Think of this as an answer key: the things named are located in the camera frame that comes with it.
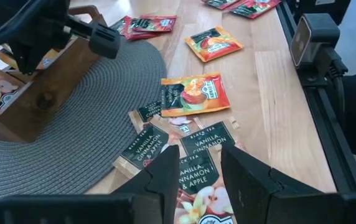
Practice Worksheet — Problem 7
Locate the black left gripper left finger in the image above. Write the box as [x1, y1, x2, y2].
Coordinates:
[0, 144, 180, 224]

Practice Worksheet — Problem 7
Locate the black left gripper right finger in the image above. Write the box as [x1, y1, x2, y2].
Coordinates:
[220, 144, 356, 224]

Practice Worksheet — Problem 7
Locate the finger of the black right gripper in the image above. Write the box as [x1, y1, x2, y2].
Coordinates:
[11, 45, 42, 76]

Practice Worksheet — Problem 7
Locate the wooden three-compartment tray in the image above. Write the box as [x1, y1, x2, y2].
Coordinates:
[0, 4, 110, 144]

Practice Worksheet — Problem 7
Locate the round grey woven placemat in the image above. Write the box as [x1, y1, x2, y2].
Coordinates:
[0, 37, 169, 220]

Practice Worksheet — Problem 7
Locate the small black webcam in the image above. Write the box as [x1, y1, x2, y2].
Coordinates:
[289, 12, 349, 88]

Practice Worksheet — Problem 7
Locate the black aluminium table frame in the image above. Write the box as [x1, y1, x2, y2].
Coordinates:
[274, 0, 356, 195]

